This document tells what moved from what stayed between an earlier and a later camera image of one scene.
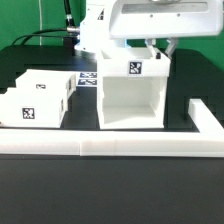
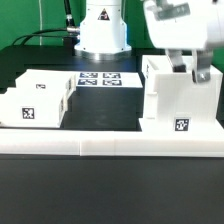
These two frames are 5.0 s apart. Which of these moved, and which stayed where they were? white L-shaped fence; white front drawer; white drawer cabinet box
Moved: white drawer cabinet box
Stayed: white front drawer; white L-shaped fence
